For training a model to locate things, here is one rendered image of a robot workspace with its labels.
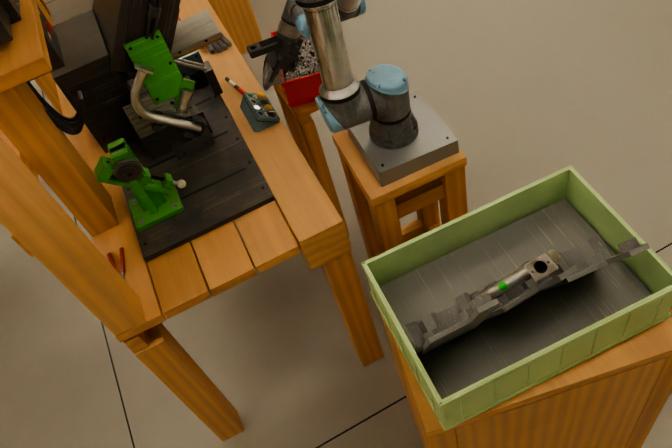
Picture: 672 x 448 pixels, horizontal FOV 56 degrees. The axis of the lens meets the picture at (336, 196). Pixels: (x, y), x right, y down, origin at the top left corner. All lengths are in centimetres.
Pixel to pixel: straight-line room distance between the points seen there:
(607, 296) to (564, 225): 23
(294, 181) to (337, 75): 38
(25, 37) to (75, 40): 54
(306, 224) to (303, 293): 98
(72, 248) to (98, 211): 48
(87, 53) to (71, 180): 43
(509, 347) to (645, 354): 32
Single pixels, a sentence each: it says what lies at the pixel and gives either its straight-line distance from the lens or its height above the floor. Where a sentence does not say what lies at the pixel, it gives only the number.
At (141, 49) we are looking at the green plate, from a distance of 204.
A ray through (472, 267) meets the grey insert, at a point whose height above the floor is 85.
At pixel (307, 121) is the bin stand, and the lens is 231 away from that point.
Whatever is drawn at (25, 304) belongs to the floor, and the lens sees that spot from 336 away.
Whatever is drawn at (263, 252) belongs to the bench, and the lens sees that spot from 181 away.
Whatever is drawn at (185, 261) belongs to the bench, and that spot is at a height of 88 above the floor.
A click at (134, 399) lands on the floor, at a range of 281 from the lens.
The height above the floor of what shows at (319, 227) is 90.
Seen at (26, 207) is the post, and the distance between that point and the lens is 147.
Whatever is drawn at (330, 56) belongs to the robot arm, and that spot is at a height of 128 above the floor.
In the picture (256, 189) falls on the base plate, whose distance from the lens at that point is 194.
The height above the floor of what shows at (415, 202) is 72.
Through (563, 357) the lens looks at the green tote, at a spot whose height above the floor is 89.
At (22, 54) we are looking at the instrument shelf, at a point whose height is 154.
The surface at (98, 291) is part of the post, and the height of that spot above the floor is 108.
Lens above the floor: 230
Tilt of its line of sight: 49 degrees down
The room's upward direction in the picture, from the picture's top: 17 degrees counter-clockwise
